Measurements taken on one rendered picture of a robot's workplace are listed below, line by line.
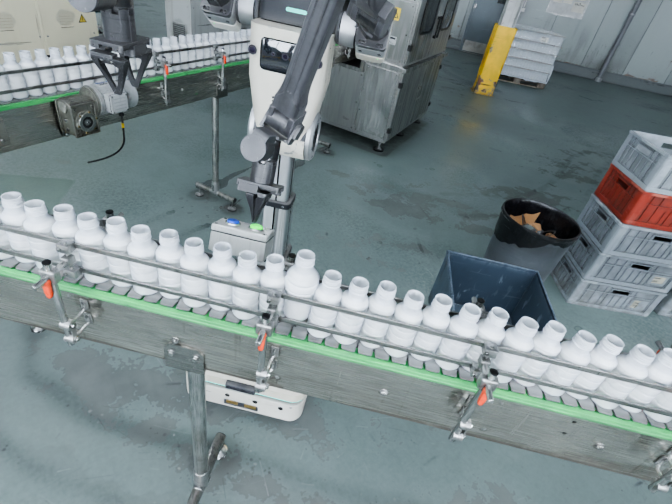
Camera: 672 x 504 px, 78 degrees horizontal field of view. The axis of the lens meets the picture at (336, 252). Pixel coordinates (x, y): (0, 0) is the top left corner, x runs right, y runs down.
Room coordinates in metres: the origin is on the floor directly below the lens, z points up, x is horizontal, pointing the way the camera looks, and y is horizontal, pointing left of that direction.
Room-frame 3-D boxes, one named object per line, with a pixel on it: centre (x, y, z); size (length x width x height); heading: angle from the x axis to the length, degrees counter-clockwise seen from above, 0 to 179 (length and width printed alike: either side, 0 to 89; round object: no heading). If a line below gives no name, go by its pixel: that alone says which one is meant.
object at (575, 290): (2.52, -1.93, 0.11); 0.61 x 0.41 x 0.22; 93
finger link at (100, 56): (0.81, 0.49, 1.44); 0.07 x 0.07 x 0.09; 88
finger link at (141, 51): (0.85, 0.49, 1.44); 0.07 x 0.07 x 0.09; 88
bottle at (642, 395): (0.63, -0.70, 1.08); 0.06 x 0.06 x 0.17
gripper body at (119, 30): (0.83, 0.49, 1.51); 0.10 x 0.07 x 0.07; 178
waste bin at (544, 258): (2.22, -1.14, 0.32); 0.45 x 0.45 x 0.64
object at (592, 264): (2.53, -1.93, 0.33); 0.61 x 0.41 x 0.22; 94
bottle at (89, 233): (0.68, 0.52, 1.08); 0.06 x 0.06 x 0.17
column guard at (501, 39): (8.18, -2.02, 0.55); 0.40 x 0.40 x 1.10; 88
